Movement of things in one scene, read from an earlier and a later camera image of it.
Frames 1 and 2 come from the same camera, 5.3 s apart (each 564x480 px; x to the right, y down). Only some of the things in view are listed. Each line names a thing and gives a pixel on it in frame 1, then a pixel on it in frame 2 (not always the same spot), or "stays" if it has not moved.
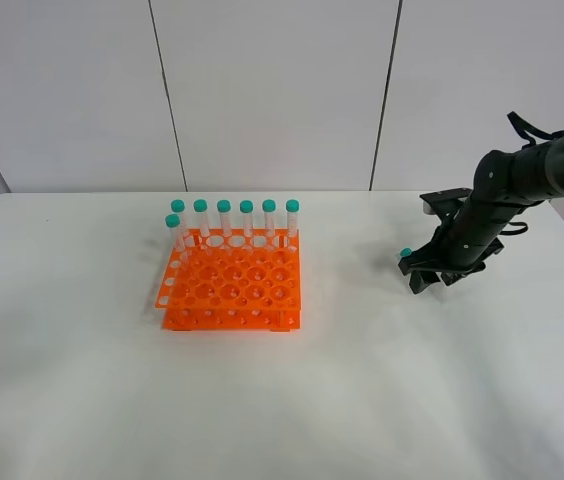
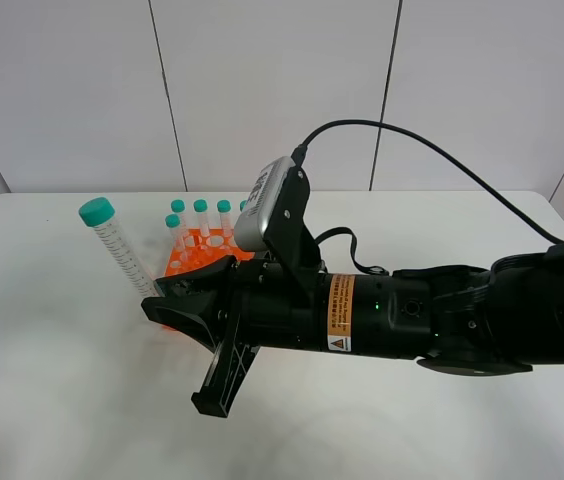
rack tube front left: x=173 y=221 stays
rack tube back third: x=224 y=207 stays
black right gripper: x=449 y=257 to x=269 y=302
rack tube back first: x=178 y=207 stays
